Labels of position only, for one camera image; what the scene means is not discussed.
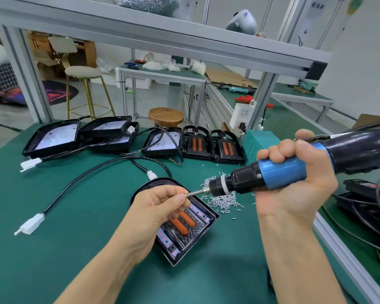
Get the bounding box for person's right hand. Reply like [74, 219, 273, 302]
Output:
[255, 130, 339, 225]

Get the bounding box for person's left hand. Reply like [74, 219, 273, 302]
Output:
[111, 185, 192, 265]

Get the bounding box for blue black electric screwdriver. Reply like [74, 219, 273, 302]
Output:
[185, 130, 380, 199]

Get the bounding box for heap of small silver screws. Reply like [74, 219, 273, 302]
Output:
[199, 174, 244, 214]

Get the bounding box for stack of unassembled lamp housings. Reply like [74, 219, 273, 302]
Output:
[14, 115, 185, 237]

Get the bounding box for person's right forearm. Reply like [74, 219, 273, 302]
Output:
[260, 215, 348, 304]

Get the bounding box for person's left forearm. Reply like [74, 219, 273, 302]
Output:
[54, 247, 140, 304]

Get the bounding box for teal power supply box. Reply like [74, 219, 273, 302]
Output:
[242, 130, 282, 165]

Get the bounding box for green workbench white legs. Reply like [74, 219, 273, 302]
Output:
[272, 85, 334, 123]

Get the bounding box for white power strip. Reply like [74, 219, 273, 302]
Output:
[230, 101, 256, 132]

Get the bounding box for brown cardboard box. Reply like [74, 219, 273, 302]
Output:
[351, 114, 380, 132]

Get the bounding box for round brown wooden stool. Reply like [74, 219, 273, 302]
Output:
[148, 107, 185, 127]

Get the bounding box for red tool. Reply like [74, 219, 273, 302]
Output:
[234, 95, 275, 108]

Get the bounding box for teal hand tool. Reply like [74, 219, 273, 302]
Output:
[228, 86, 256, 95]

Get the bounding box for small green workbench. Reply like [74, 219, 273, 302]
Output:
[116, 65, 207, 124]

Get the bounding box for colourful round rug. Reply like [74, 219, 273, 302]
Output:
[0, 80, 80, 107]

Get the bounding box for round beige stool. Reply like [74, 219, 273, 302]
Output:
[65, 65, 117, 119]

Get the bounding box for white crumpled bag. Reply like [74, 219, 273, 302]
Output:
[190, 61, 206, 76]

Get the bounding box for brown wooden cabinet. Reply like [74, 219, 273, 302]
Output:
[27, 31, 98, 68]

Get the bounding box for white handheld device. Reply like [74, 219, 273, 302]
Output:
[226, 9, 258, 35]

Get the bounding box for black checked cloth table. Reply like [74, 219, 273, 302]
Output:
[0, 62, 19, 102]

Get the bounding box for clear bag of screws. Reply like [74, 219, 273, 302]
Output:
[114, 0, 180, 18]

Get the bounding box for aluminium shelf frame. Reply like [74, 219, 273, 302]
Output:
[0, 0, 333, 130]

